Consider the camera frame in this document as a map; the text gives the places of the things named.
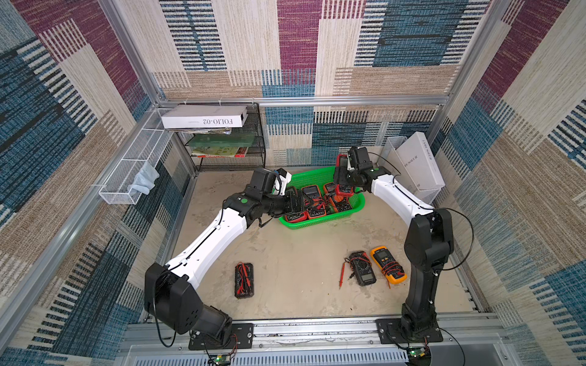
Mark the green plastic basket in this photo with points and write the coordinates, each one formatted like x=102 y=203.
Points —
x=321 y=177

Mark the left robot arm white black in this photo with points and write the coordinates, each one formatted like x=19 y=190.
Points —
x=171 y=290

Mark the green book on shelf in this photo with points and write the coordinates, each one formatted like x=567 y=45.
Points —
x=220 y=145

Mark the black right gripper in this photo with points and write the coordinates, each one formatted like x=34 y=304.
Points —
x=342 y=178

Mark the red Delixi multimeter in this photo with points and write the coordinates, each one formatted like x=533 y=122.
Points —
x=343 y=187

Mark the small black multimeter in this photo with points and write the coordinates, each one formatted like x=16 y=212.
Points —
x=361 y=269

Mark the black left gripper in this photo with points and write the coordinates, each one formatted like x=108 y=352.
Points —
x=289 y=206

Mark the red Aneng multimeter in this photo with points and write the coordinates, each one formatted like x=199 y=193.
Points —
x=297 y=215

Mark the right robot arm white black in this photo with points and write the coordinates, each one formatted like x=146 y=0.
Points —
x=428 y=246

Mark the white file box holder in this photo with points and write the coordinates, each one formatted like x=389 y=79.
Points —
x=417 y=169

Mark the light blue cloth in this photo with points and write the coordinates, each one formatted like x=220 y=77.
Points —
x=144 y=181

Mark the white Folio box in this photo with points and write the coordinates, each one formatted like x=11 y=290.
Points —
x=205 y=116

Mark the yellow clamp meter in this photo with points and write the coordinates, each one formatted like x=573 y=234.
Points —
x=390 y=268

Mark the black pocket multimeter with leads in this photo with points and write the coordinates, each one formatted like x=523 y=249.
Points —
x=244 y=280

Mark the orange clamp multimeter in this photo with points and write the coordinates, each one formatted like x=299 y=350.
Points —
x=337 y=197

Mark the orange Victor multimeter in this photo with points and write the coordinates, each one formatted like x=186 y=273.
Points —
x=315 y=204

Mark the white wire wall basket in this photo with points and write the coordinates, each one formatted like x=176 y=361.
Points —
x=147 y=146

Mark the black wire mesh shelf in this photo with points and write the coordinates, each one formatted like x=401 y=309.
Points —
x=256 y=155

